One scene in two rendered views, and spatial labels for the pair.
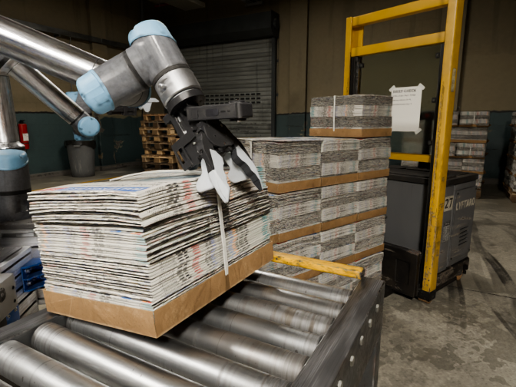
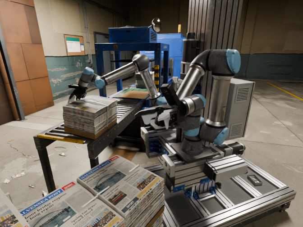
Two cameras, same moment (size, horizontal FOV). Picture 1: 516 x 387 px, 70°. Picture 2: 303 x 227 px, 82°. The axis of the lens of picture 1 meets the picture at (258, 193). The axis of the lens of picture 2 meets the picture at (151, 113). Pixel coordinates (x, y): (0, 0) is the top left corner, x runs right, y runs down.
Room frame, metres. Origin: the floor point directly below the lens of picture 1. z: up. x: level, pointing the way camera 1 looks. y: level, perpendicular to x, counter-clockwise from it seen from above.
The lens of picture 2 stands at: (2.24, 0.35, 1.46)
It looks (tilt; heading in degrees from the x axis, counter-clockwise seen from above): 20 degrees down; 166
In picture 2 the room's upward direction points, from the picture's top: straight up
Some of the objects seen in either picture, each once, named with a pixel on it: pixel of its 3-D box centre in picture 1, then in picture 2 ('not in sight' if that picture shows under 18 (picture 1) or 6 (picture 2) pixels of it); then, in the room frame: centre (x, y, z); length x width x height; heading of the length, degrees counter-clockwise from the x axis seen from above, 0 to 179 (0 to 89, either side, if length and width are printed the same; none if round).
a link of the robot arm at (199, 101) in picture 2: (80, 102); (193, 104); (1.54, 0.72, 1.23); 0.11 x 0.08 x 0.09; 122
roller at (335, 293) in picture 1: (259, 280); (69, 138); (0.84, 0.00, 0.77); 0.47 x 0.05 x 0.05; 61
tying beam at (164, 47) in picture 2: not in sight; (134, 47); (-0.56, 0.77, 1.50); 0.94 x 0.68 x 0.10; 61
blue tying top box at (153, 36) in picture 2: not in sight; (134, 36); (-0.56, 0.77, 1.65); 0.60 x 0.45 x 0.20; 61
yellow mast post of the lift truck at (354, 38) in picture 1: (348, 146); not in sight; (2.74, -0.67, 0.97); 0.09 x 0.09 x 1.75; 39
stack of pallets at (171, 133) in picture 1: (175, 143); not in sight; (8.37, 1.85, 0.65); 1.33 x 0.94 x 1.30; 155
